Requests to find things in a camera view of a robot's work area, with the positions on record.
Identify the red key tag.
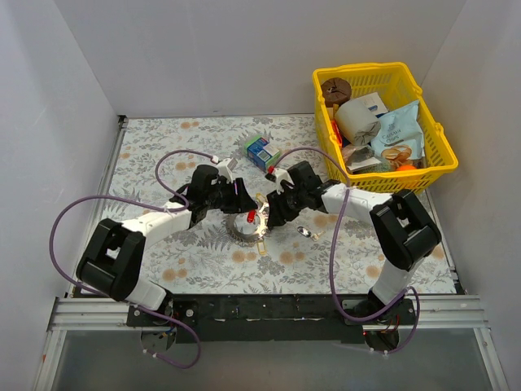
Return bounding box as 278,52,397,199
247,210,256,223

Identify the metal toothed key ring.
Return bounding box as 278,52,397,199
222,205,272,245

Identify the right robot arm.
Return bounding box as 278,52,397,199
265,161,441,324

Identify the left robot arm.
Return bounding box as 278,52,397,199
76,158,257,326

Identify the black key tag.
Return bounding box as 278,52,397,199
297,226,312,238

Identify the green sponge pack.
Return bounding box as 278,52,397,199
243,134,281,173

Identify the floral tablecloth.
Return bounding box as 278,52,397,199
76,116,456,308

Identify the clear plastic bag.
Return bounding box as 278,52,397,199
341,144,381,174

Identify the orange snack box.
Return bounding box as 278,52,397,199
331,120,343,147

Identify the grey wrapped paper roll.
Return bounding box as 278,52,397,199
334,99,381,146

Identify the brown paper cup stack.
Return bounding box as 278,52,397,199
321,77,352,108

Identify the orange ball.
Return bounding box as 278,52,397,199
396,165,417,171

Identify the cassava chips bag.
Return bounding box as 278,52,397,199
370,100,425,160

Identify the white blue box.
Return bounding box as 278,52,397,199
359,92,388,117

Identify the yellow plastic basket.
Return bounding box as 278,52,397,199
313,62,458,192

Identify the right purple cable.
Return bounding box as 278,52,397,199
268,147,420,354

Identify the purple cable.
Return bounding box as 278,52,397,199
48,149,223,370
268,147,420,354

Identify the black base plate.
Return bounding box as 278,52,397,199
126,294,416,346

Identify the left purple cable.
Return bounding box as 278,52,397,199
48,149,223,370

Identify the aluminium rail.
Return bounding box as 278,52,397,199
34,294,508,390

